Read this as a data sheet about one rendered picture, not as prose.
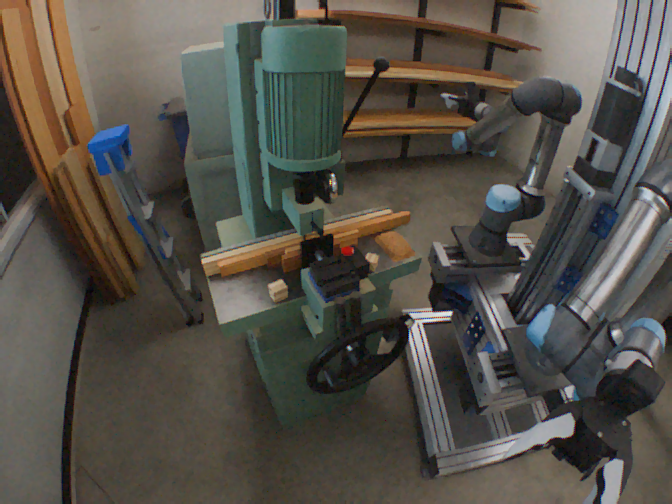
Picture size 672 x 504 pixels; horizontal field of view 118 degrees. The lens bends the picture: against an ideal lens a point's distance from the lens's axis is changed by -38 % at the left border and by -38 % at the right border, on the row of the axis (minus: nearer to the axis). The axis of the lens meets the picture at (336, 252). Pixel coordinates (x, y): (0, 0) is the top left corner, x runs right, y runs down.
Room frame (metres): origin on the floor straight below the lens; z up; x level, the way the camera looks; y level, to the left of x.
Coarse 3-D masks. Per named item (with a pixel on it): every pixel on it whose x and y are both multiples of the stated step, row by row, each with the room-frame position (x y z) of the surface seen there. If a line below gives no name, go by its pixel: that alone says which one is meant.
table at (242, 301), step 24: (360, 240) 0.77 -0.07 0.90; (384, 264) 0.67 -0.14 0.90; (408, 264) 0.69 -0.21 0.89; (216, 288) 0.54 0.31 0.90; (240, 288) 0.55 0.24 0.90; (264, 288) 0.56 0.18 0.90; (288, 288) 0.56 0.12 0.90; (216, 312) 0.46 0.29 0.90; (240, 312) 0.47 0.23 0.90; (264, 312) 0.48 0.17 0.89; (288, 312) 0.51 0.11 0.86; (312, 312) 0.51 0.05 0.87
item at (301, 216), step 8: (288, 192) 0.75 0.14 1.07; (288, 200) 0.72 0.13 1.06; (288, 208) 0.73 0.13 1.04; (296, 208) 0.68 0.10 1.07; (304, 208) 0.68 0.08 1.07; (312, 208) 0.68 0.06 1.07; (320, 208) 0.68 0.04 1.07; (288, 216) 0.73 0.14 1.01; (296, 216) 0.67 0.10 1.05; (304, 216) 0.66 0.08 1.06; (312, 216) 0.67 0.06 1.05; (320, 216) 0.68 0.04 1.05; (296, 224) 0.67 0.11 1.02; (304, 224) 0.66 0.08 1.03; (320, 224) 0.68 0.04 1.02; (304, 232) 0.66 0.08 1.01
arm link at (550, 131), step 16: (560, 80) 0.92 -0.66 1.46; (576, 96) 0.91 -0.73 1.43; (544, 112) 0.94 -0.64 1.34; (560, 112) 0.90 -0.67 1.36; (576, 112) 0.92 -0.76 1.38; (544, 128) 0.93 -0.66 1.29; (560, 128) 0.91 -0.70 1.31; (544, 144) 0.92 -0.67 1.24; (528, 160) 0.97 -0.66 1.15; (544, 160) 0.91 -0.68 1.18; (528, 176) 0.93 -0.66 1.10; (544, 176) 0.91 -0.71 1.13; (528, 192) 0.90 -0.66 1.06; (544, 192) 0.91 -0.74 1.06; (528, 208) 0.88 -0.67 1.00; (544, 208) 0.92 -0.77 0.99
